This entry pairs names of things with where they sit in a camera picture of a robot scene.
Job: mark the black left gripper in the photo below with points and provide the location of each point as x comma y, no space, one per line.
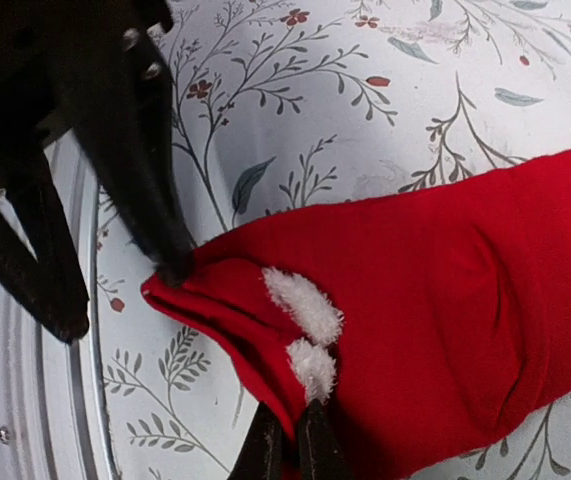
91,68

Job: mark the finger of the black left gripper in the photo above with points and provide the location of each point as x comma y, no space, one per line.
39,266

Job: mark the aluminium table edge rail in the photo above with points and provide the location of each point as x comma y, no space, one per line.
54,420

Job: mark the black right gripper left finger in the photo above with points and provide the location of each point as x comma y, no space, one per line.
260,457

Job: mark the red sock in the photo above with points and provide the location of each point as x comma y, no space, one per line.
429,323

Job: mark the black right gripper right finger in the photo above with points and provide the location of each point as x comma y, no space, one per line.
320,455

